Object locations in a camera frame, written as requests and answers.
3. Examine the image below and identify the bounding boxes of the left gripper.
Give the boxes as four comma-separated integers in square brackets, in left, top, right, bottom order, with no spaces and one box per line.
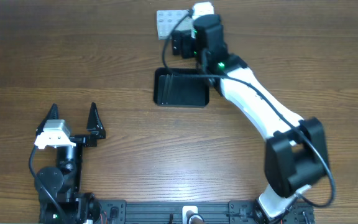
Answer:
[35,101,107,148]

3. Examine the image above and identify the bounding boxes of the clear test tube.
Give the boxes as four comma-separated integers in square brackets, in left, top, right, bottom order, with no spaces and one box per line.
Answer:
[160,74,169,105]

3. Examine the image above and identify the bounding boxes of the black tray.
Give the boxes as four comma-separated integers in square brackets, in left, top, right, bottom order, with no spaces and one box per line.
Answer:
[152,67,211,109]

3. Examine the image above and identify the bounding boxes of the white test tube rack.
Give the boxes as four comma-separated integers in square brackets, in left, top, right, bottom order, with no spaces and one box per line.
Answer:
[156,9,196,41]

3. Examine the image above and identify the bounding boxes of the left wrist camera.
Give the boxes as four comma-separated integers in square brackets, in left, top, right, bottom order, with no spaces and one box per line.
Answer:
[34,119,77,151]

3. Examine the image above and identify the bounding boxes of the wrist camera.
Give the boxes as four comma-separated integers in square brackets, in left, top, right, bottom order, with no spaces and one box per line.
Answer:
[191,2,215,21]
[34,119,77,151]

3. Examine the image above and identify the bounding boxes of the black cable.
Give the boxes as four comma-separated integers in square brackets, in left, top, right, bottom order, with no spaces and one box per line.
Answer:
[161,10,337,209]
[27,145,71,224]

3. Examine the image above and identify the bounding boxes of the mounting rail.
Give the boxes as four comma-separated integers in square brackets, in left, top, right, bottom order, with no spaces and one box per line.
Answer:
[98,199,315,224]

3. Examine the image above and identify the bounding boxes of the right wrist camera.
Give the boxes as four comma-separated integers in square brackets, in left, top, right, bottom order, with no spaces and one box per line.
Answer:
[191,2,215,21]

